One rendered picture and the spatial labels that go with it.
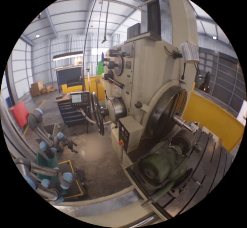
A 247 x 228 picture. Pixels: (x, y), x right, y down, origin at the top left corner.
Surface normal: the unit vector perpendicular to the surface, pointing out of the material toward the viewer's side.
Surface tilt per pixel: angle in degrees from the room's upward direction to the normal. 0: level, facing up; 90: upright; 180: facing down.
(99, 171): 0
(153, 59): 90
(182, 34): 90
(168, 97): 39
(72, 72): 90
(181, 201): 0
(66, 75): 90
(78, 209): 0
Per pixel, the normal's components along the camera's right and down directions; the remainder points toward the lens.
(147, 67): 0.47, 0.44
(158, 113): -0.78, -0.19
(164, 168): 0.21, -0.67
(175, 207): 0.04, -0.88
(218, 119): -0.88, 0.19
